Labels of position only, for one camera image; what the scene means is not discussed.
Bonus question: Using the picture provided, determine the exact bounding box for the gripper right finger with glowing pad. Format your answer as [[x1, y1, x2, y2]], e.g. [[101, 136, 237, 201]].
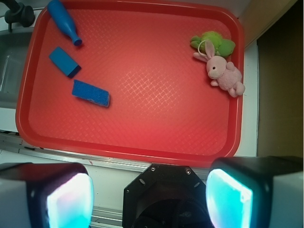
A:
[[206, 156, 304, 228]]

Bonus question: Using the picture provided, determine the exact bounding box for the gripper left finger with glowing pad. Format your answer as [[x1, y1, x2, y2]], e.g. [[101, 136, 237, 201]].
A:
[[0, 162, 94, 228]]

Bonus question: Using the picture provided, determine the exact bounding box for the blue plastic bottle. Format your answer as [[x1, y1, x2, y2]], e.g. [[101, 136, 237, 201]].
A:
[[47, 0, 82, 46]]

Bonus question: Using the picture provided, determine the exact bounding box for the blue sponge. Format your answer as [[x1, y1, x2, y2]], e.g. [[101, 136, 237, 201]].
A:
[[72, 80, 110, 107]]

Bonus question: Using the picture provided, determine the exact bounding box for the pink plush bunny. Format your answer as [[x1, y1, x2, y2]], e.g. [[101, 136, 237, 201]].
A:
[[193, 40, 245, 97]]

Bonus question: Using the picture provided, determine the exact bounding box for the blue rectangular block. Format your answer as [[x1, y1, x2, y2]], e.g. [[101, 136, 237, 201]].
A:
[[49, 47, 81, 78]]

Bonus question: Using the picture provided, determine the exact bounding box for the red plastic tray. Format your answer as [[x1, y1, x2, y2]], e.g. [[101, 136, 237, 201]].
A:
[[16, 0, 244, 167]]

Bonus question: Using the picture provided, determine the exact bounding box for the green plush toy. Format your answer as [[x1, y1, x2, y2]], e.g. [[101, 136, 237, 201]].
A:
[[190, 31, 236, 58]]

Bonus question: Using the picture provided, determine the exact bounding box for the grey metal sink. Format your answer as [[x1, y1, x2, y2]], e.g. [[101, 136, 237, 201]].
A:
[[0, 27, 33, 109]]

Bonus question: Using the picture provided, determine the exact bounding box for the aluminium rail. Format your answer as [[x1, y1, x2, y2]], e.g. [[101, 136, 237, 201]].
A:
[[0, 132, 150, 172]]

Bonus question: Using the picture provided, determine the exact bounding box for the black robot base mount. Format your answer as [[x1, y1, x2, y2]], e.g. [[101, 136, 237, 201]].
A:
[[122, 164, 213, 228]]

